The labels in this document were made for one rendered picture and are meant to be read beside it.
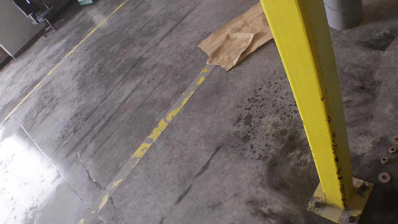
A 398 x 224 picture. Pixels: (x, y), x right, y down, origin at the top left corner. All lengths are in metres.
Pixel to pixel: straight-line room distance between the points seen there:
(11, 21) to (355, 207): 7.97
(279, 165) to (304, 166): 0.14
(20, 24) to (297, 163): 7.61
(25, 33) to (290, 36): 7.89
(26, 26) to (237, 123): 7.10
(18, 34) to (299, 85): 7.84
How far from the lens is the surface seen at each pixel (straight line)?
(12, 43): 8.24
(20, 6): 7.84
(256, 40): 2.44
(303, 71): 0.72
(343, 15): 2.20
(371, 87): 1.82
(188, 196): 1.69
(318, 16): 0.67
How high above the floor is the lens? 1.31
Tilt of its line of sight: 39 degrees down
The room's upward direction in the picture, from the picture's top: 35 degrees counter-clockwise
